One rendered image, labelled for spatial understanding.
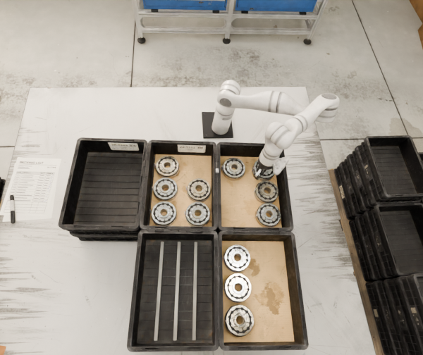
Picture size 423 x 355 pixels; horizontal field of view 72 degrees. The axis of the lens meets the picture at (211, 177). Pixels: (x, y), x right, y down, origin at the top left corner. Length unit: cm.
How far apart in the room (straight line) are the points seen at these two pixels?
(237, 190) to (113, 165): 57
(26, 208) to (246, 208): 100
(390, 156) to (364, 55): 160
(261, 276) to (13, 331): 99
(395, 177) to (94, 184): 172
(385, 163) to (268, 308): 127
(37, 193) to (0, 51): 207
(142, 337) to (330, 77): 268
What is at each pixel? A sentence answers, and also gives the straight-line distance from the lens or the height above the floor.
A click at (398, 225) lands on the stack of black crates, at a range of 212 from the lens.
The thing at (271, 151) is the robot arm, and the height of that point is 110.
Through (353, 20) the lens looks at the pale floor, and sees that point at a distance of 389.
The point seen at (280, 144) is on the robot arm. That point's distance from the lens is 104.
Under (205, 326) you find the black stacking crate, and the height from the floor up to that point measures 83.
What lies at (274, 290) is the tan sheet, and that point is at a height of 83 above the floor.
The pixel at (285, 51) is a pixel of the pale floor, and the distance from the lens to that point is 322.
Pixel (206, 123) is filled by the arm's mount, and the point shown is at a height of 72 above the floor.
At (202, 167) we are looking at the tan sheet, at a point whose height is 83.
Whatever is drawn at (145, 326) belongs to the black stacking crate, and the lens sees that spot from 120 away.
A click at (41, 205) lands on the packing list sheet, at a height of 70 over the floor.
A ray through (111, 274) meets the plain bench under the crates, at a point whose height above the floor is 70.
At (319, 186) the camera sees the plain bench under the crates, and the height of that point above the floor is 70.
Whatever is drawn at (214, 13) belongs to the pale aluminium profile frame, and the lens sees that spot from 297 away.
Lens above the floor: 202
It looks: 65 degrees down
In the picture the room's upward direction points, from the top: 9 degrees clockwise
